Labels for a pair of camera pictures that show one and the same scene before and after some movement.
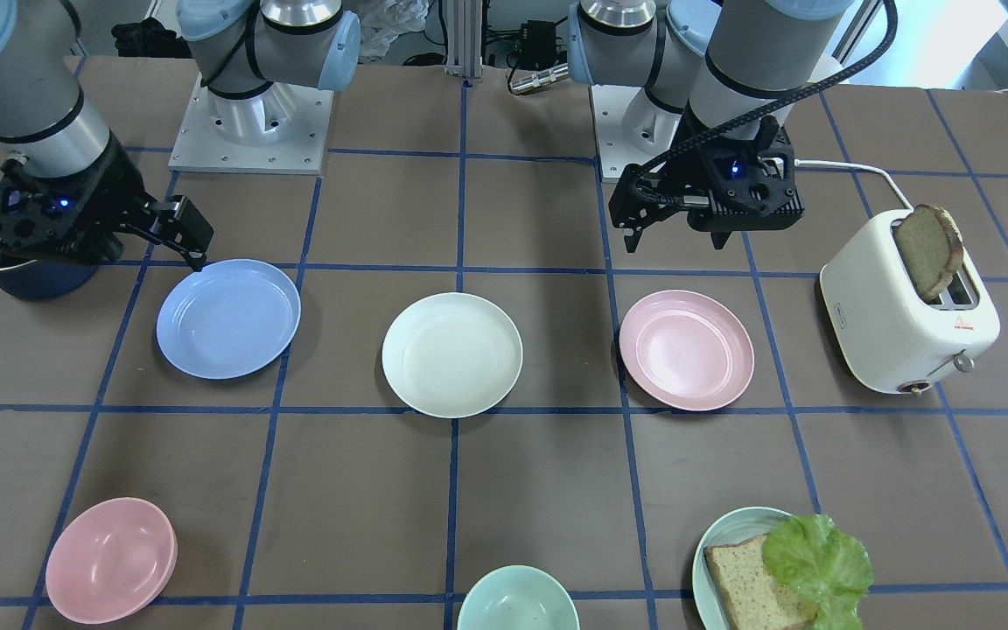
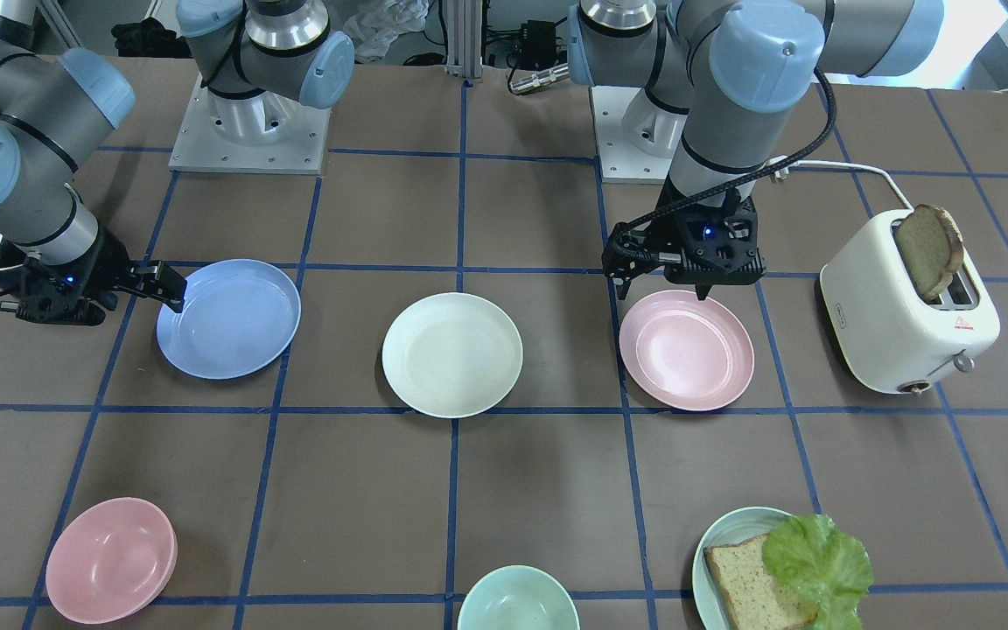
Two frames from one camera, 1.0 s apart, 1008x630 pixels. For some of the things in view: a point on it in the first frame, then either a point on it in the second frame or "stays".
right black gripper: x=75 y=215 to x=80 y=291
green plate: x=737 y=528 stays
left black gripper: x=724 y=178 to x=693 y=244
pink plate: x=684 y=351 stays
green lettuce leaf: x=830 y=570 stays
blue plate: x=230 y=319 stays
